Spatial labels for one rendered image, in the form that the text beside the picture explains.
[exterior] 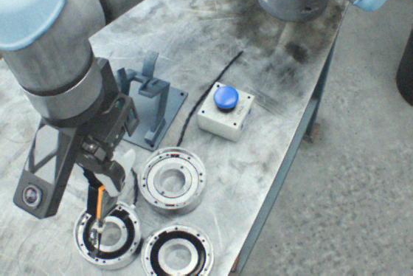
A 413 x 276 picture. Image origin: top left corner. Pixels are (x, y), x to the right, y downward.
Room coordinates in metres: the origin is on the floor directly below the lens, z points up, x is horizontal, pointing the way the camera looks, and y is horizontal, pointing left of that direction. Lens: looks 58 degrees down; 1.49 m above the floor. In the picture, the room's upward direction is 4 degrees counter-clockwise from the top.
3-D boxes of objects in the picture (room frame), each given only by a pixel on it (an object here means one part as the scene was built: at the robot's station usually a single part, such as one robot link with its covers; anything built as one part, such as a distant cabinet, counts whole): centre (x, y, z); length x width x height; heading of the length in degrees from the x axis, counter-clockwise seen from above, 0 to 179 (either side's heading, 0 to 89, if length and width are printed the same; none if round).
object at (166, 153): (0.31, 0.06, 0.82); 0.10 x 0.10 x 0.04
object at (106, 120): (0.28, 0.13, 1.07); 0.09 x 0.08 x 0.12; 152
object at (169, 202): (0.31, 0.06, 0.82); 0.08 x 0.08 x 0.02
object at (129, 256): (0.23, 0.16, 0.82); 0.10 x 0.10 x 0.04
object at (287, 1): (0.72, -0.19, 0.85); 0.15 x 0.15 x 0.10
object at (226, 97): (0.43, -0.03, 0.85); 0.04 x 0.04 x 0.05
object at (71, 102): (0.27, 0.14, 1.15); 0.08 x 0.08 x 0.05
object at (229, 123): (0.43, -0.03, 0.82); 0.08 x 0.07 x 0.05; 150
